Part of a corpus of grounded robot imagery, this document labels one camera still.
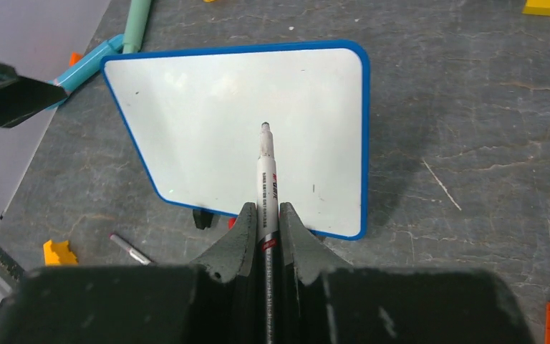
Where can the orange toy piece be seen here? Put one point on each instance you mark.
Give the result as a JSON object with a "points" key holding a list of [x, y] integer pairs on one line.
{"points": [[75, 58]]}

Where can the pink whiteboard marker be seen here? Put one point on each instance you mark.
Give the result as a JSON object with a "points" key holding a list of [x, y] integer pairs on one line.
{"points": [[136, 254]]}

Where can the black whiteboard marker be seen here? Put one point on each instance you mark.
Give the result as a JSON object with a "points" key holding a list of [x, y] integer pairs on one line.
{"points": [[268, 225]]}

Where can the mint green toy tube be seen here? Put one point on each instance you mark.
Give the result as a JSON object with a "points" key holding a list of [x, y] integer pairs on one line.
{"points": [[137, 19]]}

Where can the blue framed whiteboard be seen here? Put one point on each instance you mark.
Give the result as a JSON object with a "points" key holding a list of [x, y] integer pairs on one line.
{"points": [[194, 116]]}

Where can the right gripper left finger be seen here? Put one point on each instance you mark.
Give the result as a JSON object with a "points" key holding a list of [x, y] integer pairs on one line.
{"points": [[233, 255]]}

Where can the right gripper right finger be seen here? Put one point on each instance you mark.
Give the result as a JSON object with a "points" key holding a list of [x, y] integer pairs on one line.
{"points": [[303, 252]]}

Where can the light blue toy tube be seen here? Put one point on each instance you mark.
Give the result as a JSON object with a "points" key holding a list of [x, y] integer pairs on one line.
{"points": [[88, 65]]}

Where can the yellow wedge block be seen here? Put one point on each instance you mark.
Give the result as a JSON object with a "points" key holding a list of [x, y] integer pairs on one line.
{"points": [[58, 253]]}

